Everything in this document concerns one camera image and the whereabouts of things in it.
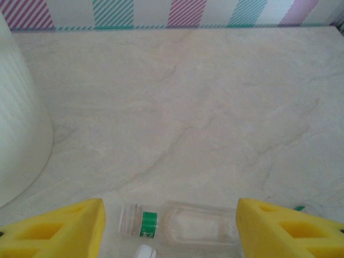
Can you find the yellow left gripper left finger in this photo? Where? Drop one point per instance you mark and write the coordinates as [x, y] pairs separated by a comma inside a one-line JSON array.
[[53, 236]]

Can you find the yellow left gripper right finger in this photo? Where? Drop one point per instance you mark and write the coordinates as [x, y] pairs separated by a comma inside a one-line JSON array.
[[282, 236]]

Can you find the clear bottle green white label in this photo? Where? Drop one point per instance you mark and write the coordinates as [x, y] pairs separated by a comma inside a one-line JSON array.
[[299, 207]]

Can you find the clear bottle green neck label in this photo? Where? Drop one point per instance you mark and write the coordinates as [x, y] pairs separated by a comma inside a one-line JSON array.
[[193, 225]]

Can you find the clear bottle red white label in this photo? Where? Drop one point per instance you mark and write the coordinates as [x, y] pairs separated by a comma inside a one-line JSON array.
[[145, 252]]

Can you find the white waste bin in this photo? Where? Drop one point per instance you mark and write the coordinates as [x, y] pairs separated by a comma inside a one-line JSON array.
[[16, 121]]

